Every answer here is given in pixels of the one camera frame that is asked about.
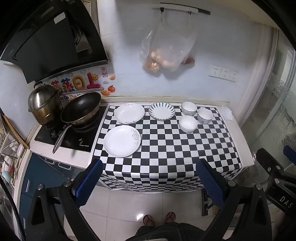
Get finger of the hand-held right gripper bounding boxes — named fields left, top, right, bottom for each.
left=283, top=145, right=296, bottom=163
left=256, top=148, right=287, bottom=193

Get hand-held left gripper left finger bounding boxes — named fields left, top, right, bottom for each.
left=22, top=158, right=104, bottom=241

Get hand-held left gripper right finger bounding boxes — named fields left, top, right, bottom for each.
left=195, top=158, right=278, bottom=241

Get plain white bowl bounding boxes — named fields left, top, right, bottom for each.
left=179, top=115, right=198, bottom=133

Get white plate with small print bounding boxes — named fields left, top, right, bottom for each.
left=114, top=103, right=145, bottom=124

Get blue striped plate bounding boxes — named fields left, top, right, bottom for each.
left=148, top=102, right=175, bottom=121

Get black metal table leg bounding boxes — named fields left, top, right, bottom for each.
left=201, top=189, right=216, bottom=217

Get black glass stove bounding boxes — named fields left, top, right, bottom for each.
left=34, top=105, right=108, bottom=153

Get blue kitchen cabinet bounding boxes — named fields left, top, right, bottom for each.
left=18, top=153, right=77, bottom=230

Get white plate with grey flower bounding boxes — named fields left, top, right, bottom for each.
left=103, top=125, right=142, bottom=157

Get black white checkered tablecloth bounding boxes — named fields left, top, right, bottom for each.
left=89, top=104, right=247, bottom=193

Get white crumpled paper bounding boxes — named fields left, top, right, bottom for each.
left=221, top=105, right=234, bottom=121

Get white bowl with floral print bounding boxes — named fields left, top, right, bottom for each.
left=197, top=108, right=213, bottom=125

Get person's dark clothing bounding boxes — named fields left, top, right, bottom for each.
left=125, top=222, right=206, bottom=241

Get black frying pan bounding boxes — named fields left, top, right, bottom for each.
left=52, top=92, right=102, bottom=154

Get white bowl with blue rim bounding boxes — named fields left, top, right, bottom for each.
left=181, top=101, right=198, bottom=116

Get wooden cutting board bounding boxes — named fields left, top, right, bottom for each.
left=2, top=115, right=30, bottom=150

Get metal dish rack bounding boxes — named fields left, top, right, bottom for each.
left=0, top=113, right=27, bottom=186

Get stainless steel steamer pot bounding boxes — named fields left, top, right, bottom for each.
left=28, top=81, right=63, bottom=126

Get black range hood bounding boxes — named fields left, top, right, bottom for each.
left=0, top=0, right=109, bottom=84

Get clear plastic bag of eggs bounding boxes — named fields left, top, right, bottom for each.
left=139, top=11, right=196, bottom=75

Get black cable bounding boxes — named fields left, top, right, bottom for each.
left=0, top=176, right=26, bottom=241

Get colourful wall stickers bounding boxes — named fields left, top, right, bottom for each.
left=47, top=67, right=116, bottom=100

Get wall hook rail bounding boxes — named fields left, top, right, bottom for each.
left=151, top=2, right=211, bottom=15

